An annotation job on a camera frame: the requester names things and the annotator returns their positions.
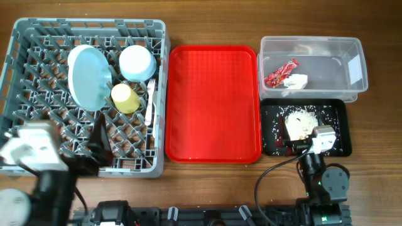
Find red plastic serving tray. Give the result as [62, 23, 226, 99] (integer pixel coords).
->
[165, 45, 262, 164]

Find light blue small bowl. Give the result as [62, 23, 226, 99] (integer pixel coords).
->
[119, 45, 156, 82]

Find white plastic fork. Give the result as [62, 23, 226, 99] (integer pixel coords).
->
[144, 78, 156, 126]

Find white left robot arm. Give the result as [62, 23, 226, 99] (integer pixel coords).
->
[1, 114, 113, 225]

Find black plastic waste tray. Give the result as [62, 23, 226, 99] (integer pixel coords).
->
[260, 99, 352, 157]

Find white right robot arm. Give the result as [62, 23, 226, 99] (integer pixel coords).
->
[275, 117, 352, 226]

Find yellow plastic cup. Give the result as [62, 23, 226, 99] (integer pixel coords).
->
[111, 83, 141, 114]

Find grey plastic dishwasher rack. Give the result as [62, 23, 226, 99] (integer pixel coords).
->
[1, 18, 171, 178]

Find light blue plate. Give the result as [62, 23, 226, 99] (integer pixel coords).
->
[67, 45, 112, 112]

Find white paper napkin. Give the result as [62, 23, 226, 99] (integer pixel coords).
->
[281, 74, 308, 97]

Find rice and food scraps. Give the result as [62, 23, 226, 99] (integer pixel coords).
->
[262, 105, 342, 157]

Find clear plastic waste bin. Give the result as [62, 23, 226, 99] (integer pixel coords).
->
[257, 36, 369, 102]

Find red plastic snack wrapper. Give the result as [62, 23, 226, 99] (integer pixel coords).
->
[264, 58, 299, 88]

